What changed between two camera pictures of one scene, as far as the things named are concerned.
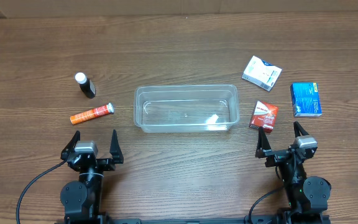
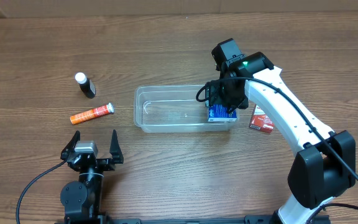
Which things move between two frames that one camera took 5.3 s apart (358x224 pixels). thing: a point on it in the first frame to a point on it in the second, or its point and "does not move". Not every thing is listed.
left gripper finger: x=115 y=150 does not move
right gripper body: x=275 y=157 to x=222 y=93
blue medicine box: x=306 y=99 to x=219 y=112
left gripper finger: x=71 y=145 does not move
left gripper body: x=105 y=163 does not move
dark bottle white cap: x=86 y=85 does not move
